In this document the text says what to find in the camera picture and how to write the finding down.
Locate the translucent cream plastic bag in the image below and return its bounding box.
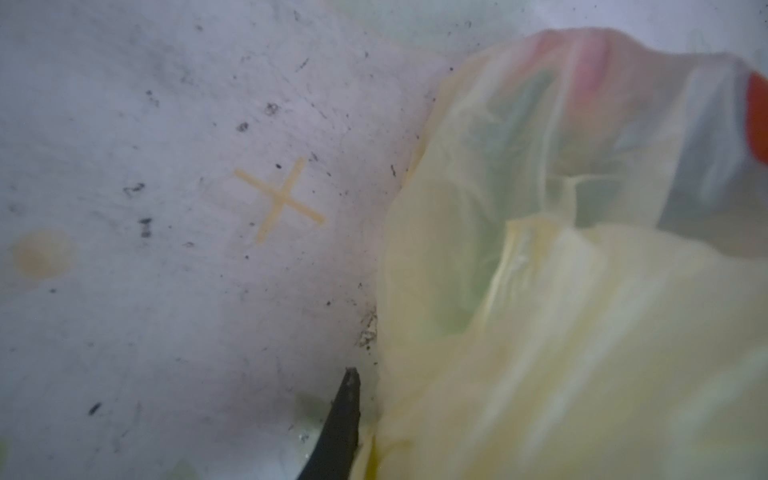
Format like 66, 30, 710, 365
351, 28, 767, 479

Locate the red fake fruit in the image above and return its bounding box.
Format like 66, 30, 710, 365
745, 72, 768, 165

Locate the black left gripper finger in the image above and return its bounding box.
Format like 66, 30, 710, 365
297, 367, 361, 480

